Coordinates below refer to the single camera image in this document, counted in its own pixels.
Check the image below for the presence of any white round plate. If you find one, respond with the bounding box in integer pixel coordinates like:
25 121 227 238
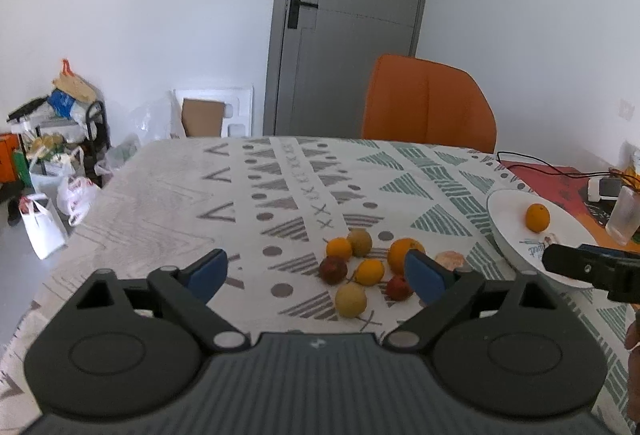
486 189 608 289

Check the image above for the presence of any brown paper bag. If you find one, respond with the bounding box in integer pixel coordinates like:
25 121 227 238
52 59 99 102

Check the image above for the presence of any orange chair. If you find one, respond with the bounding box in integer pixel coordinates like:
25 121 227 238
361 54 498 154

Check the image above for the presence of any peeled pale tangerine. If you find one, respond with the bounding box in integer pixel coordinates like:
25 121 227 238
434 251 466 272

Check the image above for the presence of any orange box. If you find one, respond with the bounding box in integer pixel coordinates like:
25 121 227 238
0 133 24 186

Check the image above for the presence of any grey door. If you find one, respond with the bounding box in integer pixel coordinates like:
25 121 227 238
263 0 436 136

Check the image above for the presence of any person's right hand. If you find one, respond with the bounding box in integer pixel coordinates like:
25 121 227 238
625 311 640 352

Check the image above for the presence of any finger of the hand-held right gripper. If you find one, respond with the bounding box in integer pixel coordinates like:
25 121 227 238
580 243 640 260
542 243 623 290

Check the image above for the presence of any red orange table mat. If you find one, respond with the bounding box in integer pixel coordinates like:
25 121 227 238
499 159 640 261

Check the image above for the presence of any small red fruit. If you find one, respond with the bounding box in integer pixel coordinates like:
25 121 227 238
385 276 415 302

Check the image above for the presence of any dark red round fruit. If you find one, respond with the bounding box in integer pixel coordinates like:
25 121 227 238
319 256 348 286

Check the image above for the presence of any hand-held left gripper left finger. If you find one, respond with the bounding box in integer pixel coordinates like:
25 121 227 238
72 249 251 354

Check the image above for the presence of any greenish brown round fruit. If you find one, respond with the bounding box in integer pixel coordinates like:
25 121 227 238
347 229 373 258

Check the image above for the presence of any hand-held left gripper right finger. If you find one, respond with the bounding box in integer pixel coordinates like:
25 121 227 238
382 250 566 356

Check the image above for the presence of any clear plastic wrap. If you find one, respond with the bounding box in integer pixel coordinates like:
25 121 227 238
94 97 187 176

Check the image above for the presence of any blue plastic bag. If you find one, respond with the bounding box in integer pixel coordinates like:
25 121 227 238
47 89 77 120

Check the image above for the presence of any yellow green round fruit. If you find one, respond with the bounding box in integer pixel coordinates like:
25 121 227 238
334 282 368 319

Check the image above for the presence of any black cable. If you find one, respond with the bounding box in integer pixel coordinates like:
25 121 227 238
496 152 618 179

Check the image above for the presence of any brown cardboard piece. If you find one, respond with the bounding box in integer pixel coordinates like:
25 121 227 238
181 98 226 138

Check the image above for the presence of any yellow orange citrus fruit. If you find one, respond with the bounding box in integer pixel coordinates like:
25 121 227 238
354 258 386 287

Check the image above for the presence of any small orange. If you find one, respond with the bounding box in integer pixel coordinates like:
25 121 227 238
326 237 354 262

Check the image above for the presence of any white charger device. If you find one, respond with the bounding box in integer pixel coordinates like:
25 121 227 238
587 175 624 204

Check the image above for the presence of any white bag with greens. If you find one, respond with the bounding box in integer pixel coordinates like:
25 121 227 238
27 135 87 194

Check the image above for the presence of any clear plastic cup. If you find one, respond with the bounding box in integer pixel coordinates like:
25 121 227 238
605 185 639 246

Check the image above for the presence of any white foam board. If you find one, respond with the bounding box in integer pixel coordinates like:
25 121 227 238
171 86 255 138

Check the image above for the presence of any black door handle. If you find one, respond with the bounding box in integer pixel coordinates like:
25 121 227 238
289 0 319 30

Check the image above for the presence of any large orange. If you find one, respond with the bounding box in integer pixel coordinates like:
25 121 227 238
387 238 427 277

